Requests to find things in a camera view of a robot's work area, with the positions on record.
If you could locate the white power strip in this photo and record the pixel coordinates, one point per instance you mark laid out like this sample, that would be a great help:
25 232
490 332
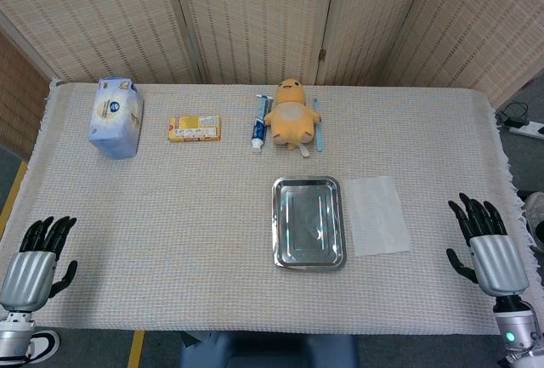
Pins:
527 129

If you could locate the blue white tissue pack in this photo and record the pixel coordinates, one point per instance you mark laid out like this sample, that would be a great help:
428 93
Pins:
115 121

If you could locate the yellow small box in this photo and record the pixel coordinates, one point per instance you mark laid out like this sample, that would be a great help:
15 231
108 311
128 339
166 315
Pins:
194 129

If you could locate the silver metal tray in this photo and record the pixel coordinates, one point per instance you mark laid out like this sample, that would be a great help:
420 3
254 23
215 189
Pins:
308 223

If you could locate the beige woven tablecloth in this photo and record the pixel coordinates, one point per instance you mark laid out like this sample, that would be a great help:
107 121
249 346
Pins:
191 215

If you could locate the beige woven folding screen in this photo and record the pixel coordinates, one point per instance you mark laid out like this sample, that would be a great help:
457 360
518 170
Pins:
255 15

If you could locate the white cloth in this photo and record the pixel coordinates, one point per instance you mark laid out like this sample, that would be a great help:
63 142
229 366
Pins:
376 215

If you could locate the white black sneaker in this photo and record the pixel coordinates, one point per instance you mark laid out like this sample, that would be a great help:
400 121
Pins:
44 344

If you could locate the white blue toothpaste tube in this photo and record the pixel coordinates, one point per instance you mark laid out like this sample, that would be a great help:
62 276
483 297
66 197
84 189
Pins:
258 126

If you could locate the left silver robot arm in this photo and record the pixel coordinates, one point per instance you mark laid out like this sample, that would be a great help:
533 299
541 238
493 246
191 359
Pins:
15 336

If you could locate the light blue toothbrush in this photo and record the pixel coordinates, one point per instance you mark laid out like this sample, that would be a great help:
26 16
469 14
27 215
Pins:
319 130

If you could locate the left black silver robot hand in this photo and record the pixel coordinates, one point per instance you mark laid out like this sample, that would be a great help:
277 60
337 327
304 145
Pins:
30 272

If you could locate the yellow plush toy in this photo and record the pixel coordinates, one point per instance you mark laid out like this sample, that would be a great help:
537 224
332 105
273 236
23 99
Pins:
291 117

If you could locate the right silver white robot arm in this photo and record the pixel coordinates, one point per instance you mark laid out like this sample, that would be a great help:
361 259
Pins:
516 325

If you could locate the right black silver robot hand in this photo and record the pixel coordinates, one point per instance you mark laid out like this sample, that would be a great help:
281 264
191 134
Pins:
497 262

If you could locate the brown woven panel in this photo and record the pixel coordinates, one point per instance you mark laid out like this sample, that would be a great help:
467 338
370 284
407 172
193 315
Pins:
19 100

